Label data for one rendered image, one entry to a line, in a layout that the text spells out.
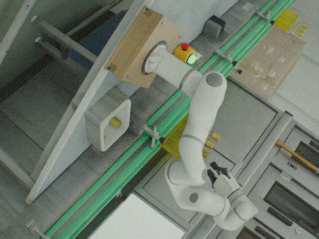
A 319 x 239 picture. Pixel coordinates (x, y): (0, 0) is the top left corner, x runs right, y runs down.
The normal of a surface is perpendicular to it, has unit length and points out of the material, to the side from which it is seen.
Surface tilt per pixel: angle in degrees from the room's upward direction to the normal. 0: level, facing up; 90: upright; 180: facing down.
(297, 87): 90
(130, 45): 90
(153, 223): 90
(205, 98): 92
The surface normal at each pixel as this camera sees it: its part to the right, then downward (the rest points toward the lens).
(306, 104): 0.11, -0.55
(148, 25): -0.31, -0.03
